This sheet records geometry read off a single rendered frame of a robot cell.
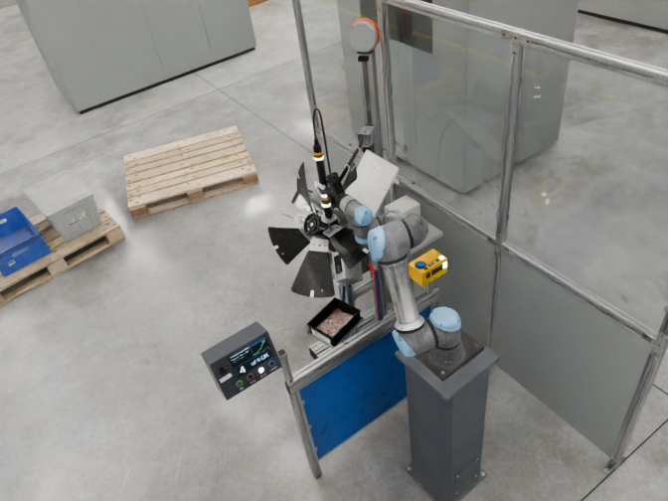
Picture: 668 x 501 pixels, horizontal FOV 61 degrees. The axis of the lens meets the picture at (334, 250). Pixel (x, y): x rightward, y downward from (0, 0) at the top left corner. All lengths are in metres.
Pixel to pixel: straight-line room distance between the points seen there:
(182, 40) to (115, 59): 0.89
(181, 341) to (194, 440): 0.82
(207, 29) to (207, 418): 5.68
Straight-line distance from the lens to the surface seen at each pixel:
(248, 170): 5.39
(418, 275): 2.68
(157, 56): 7.98
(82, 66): 7.75
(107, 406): 4.01
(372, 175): 2.94
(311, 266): 2.78
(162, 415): 3.80
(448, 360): 2.36
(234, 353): 2.24
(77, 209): 5.14
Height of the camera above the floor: 2.90
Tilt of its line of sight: 40 degrees down
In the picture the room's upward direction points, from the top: 9 degrees counter-clockwise
